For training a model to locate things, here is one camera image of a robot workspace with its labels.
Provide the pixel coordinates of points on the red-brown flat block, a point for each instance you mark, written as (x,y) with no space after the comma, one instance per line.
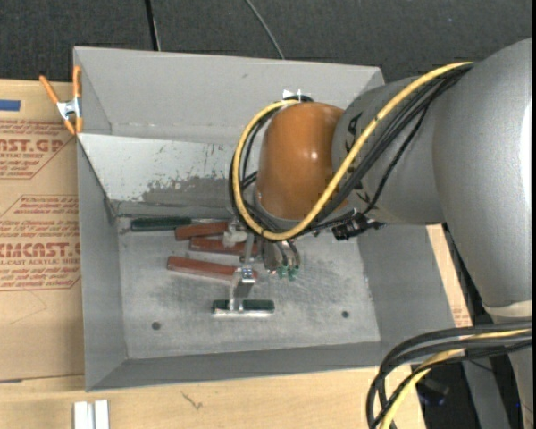
(201,231)
(214,244)
(196,266)

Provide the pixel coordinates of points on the black cylinder on white bracket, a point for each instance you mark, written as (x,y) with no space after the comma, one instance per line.
(349,228)

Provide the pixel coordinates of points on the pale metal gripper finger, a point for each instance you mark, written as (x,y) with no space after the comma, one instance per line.
(240,293)
(235,238)

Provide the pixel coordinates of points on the grey metal bin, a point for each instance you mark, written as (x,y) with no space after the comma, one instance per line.
(183,329)

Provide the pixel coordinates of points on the brown cardboard board red print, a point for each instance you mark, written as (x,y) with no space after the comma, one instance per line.
(31,221)

